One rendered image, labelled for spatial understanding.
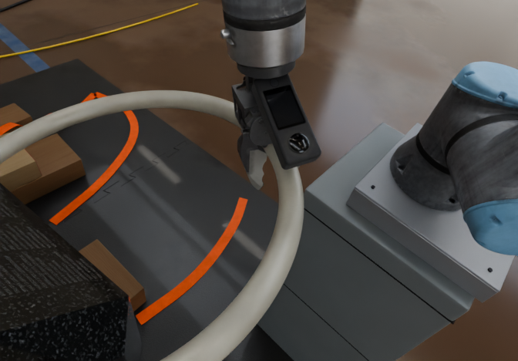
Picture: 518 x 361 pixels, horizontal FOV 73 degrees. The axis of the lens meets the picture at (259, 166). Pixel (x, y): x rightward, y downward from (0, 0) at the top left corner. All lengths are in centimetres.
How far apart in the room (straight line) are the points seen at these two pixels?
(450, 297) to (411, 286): 8
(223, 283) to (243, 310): 125
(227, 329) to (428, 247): 54
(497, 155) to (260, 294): 42
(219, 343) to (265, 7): 31
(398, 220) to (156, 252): 114
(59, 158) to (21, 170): 20
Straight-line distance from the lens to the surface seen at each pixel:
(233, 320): 34
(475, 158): 65
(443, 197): 82
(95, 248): 157
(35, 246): 95
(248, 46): 39
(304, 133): 41
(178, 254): 165
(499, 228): 60
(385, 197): 80
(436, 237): 80
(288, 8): 38
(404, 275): 83
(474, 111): 70
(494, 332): 200
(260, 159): 49
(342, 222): 82
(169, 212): 178
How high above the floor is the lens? 145
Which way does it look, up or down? 46 degrees down
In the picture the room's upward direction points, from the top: 12 degrees clockwise
